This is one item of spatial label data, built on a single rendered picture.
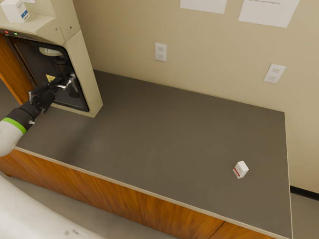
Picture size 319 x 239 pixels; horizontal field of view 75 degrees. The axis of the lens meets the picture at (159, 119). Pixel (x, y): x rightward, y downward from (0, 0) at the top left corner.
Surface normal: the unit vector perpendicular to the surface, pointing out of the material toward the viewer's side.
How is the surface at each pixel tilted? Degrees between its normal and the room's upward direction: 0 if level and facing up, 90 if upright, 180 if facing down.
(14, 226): 31
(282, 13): 90
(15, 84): 90
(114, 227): 0
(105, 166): 0
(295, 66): 90
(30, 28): 0
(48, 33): 90
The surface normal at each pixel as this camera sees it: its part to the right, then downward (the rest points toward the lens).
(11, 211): 0.60, -0.55
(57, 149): 0.00, -0.64
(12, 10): 0.00, 0.77
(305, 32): -0.32, 0.73
